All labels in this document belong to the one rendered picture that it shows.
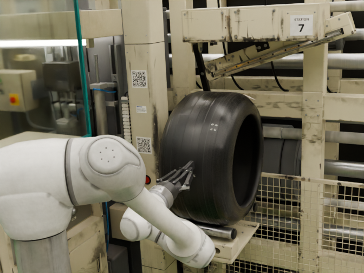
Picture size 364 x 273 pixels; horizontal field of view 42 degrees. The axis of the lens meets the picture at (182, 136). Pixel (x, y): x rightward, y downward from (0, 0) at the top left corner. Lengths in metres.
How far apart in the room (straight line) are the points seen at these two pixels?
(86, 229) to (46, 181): 1.24
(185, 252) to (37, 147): 0.61
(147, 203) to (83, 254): 1.01
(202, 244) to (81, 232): 0.81
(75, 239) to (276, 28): 1.20
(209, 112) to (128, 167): 0.98
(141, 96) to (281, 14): 0.67
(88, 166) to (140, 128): 1.22
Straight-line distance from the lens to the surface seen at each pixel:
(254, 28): 2.04
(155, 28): 2.00
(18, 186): 0.90
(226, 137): 1.75
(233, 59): 2.23
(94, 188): 0.87
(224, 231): 1.94
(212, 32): 2.11
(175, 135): 1.79
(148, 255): 2.28
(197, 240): 1.37
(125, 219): 1.40
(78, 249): 2.09
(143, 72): 1.98
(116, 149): 0.84
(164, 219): 1.20
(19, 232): 0.93
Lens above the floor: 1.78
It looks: 15 degrees down
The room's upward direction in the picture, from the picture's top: 3 degrees counter-clockwise
